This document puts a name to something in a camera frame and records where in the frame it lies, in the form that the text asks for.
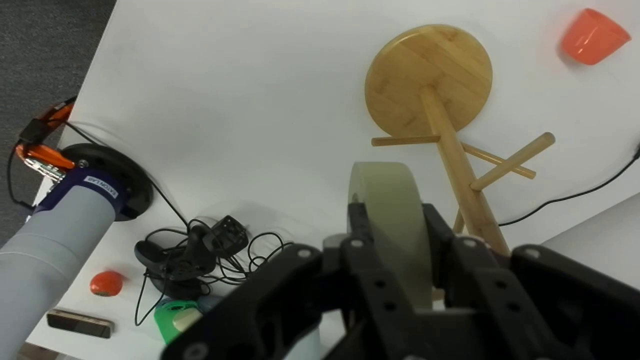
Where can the orange and black clamp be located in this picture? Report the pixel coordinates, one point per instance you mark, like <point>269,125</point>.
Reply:
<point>56,113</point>

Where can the black round stand base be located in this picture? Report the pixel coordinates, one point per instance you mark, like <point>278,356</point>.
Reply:
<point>132,181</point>

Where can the orange plastic cup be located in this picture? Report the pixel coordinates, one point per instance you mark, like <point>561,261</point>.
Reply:
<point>592,36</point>

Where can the orange clamp with silver jaw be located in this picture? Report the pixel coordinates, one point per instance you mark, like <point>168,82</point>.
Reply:
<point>46,156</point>

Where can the flat black bar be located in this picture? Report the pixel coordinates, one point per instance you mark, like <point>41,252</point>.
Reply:
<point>81,322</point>

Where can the cream masking tape roll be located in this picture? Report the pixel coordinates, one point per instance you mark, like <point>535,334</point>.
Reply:
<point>393,201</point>

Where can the red rounded toy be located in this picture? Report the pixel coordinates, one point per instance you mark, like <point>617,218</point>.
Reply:
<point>106,283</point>

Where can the green and yellow toy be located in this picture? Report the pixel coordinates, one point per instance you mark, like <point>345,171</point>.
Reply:
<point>166,316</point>

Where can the black adapter block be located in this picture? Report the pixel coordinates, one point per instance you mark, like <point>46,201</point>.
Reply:
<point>231,234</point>

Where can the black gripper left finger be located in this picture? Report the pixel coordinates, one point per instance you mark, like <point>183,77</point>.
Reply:
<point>286,301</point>

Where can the wooden mug tree stand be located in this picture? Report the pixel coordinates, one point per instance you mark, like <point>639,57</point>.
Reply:
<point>427,72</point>

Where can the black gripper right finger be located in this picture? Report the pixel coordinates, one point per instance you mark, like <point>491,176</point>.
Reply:
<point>532,307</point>

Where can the white bent tube stand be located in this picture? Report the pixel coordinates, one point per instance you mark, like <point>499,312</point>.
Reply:
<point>46,261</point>

